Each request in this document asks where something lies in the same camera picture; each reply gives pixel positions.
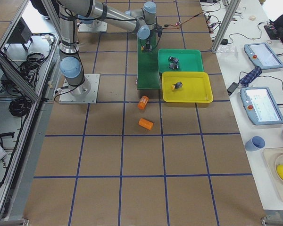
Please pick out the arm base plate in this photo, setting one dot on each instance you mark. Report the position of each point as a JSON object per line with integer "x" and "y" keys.
{"x": 84, "y": 94}
{"x": 92, "y": 27}

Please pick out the folded blue umbrella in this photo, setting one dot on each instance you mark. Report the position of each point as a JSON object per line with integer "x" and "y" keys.
{"x": 250, "y": 77}

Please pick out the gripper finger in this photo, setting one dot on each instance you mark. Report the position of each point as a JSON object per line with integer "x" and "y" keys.
{"x": 149, "y": 47}

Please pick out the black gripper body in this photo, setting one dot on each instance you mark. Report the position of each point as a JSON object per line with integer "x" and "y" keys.
{"x": 147, "y": 43}

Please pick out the green conveyor belt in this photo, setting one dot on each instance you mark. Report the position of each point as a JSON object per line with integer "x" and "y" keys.
{"x": 147, "y": 66}

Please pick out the labelled orange cylinder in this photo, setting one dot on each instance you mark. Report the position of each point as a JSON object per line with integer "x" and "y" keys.
{"x": 143, "y": 102}

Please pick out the blue teach pendant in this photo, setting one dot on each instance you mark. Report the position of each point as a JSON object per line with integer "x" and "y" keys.
{"x": 261, "y": 55}

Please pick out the blue plastic cup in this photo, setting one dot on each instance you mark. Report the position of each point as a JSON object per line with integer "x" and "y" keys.
{"x": 254, "y": 144}

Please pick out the black power adapter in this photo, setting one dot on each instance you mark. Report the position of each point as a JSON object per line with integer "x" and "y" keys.
{"x": 232, "y": 88}

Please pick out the yellow push button switch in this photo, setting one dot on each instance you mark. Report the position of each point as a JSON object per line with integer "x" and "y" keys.
{"x": 177, "y": 85}

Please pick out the beige plastic tray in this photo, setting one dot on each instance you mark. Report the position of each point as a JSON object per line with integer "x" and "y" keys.
{"x": 274, "y": 157}

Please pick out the green plastic tray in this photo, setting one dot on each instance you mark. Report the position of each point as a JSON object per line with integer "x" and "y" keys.
{"x": 189, "y": 60}

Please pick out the aluminium frame post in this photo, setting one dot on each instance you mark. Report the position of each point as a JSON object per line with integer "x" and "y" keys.
{"x": 224, "y": 24}

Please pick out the yellow plastic tray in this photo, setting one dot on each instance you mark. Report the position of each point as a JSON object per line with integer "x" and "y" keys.
{"x": 196, "y": 87}

